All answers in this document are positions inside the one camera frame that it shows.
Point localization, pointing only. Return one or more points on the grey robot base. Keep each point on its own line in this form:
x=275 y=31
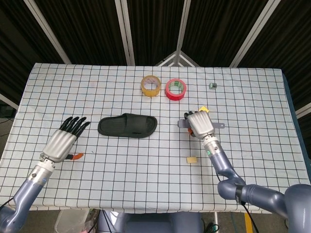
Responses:
x=150 y=223

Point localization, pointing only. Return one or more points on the red tape roll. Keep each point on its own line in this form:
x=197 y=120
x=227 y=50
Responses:
x=175 y=94

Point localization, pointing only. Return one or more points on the white metal frame stand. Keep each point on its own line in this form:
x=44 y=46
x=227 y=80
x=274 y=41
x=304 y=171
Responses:
x=178 y=59

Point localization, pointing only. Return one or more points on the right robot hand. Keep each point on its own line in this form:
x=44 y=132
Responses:
x=200 y=125

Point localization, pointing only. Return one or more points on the tan rectangular block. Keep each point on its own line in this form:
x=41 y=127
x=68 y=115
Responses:
x=191 y=160

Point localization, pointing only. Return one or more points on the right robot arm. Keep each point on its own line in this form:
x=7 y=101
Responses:
x=226 y=167

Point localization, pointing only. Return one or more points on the small green cube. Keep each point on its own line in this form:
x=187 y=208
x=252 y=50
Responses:
x=213 y=85

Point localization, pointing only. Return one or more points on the blue table undercloth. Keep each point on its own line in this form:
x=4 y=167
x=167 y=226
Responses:
x=295 y=116

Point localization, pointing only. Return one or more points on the yellow cube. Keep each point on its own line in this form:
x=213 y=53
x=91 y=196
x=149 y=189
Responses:
x=203 y=108

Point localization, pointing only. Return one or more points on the white checkered tablecloth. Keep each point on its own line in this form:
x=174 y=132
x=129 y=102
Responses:
x=133 y=174

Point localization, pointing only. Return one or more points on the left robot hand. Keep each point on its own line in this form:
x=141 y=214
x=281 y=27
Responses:
x=59 y=144

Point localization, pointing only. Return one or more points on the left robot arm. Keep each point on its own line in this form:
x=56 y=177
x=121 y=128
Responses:
x=29 y=189

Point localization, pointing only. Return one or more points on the clear plastic box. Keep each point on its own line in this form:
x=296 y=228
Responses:
x=70 y=222

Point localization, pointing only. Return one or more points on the black slipper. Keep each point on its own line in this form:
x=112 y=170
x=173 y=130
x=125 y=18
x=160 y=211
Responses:
x=128 y=126

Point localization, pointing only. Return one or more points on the black box device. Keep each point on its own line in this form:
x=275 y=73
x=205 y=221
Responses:
x=6 y=111

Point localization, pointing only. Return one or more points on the black folding screen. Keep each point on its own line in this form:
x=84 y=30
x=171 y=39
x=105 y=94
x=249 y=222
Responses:
x=85 y=29

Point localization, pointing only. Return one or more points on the brown tape roll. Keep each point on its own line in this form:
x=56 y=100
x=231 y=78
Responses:
x=150 y=91

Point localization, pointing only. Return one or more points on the grey spatula tool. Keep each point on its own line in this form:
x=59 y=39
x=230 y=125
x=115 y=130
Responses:
x=183 y=123

